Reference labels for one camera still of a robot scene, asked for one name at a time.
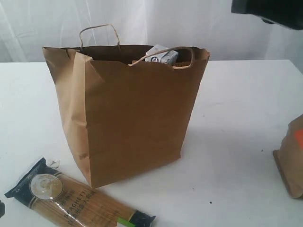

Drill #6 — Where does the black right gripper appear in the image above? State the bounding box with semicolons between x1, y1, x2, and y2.
231;0;303;30

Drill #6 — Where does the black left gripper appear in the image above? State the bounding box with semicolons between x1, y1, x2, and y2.
0;201;5;217

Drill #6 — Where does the spaghetti packet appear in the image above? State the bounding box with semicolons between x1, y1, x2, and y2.
5;158;156;227

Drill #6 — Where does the small white milk carton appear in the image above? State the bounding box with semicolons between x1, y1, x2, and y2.
144;44;178;65

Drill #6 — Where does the brown pouch with orange label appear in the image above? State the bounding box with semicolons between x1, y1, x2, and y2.
273;116;303;199

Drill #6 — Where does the brown paper shopping bag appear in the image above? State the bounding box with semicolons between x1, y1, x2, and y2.
42;23;211;189

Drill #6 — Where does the torn clear plastic scrap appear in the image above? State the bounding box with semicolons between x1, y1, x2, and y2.
49;160;60;169

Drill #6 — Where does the white backdrop curtain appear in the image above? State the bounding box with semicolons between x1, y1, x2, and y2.
0;0;303;67

